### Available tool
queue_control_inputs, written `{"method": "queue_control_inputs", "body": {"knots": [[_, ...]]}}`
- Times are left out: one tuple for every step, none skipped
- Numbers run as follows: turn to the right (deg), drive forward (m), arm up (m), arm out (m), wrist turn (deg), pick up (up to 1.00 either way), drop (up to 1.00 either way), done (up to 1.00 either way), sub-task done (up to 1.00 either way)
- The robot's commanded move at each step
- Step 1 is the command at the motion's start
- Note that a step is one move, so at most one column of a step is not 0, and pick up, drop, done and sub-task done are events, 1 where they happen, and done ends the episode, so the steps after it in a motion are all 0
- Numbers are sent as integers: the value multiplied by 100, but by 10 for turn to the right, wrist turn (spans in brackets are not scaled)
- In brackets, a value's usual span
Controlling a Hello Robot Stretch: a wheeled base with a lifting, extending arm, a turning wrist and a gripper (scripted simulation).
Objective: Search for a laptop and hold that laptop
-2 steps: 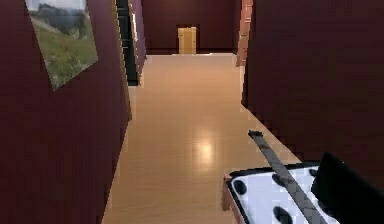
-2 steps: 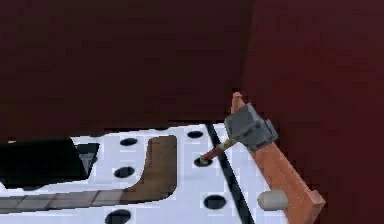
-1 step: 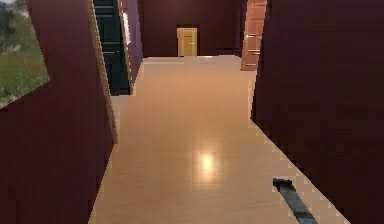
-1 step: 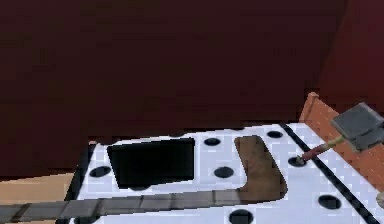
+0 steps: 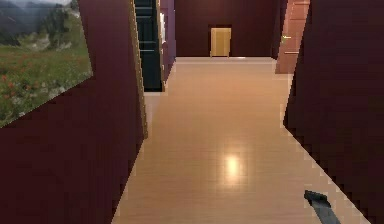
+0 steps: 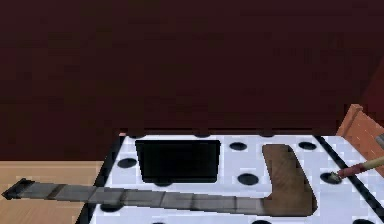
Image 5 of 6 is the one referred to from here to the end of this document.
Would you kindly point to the black shelf unit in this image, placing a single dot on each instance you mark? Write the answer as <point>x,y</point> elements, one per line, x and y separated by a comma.
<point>149,50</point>

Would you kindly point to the framed landscape picture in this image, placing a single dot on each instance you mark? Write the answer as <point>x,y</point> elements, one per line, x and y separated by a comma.
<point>36,56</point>

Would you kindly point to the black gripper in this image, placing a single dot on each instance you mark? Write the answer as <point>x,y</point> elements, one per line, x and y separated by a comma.
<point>321,206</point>

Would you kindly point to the brown room door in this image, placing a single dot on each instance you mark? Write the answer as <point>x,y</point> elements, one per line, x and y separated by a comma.
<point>290,43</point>

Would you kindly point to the tan wooden room door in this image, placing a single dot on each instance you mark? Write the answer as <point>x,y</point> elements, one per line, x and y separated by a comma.
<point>139,83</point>

